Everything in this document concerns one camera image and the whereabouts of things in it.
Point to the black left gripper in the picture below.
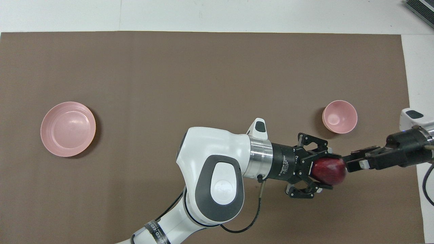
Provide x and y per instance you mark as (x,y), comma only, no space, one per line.
(286,162)

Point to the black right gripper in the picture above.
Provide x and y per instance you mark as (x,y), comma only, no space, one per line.
(403,149)

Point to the dark red apple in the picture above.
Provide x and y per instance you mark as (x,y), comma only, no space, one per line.
(330,173)

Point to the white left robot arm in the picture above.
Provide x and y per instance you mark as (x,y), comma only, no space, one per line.
(210,145)

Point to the pink bowl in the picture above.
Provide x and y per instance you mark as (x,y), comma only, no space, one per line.
(340,117)

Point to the pink plate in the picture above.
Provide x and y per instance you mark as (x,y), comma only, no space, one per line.
(67,128)

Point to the grey ribbed device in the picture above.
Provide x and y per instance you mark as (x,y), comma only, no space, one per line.
(422,7)

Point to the brown table mat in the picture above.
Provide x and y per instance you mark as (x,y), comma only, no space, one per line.
(135,67)

